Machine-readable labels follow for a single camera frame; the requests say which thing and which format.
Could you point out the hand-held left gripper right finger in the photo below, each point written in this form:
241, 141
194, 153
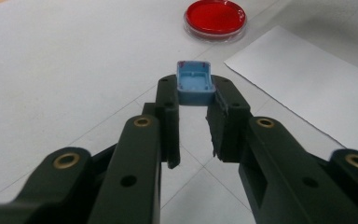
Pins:
261, 155

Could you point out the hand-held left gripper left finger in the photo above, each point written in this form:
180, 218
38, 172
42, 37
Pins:
136, 155

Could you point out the blue stamp cap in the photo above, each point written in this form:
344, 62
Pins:
195, 82

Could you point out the red round dish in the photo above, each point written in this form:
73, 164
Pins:
214, 17

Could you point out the white paper sheet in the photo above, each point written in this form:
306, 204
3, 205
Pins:
307, 90

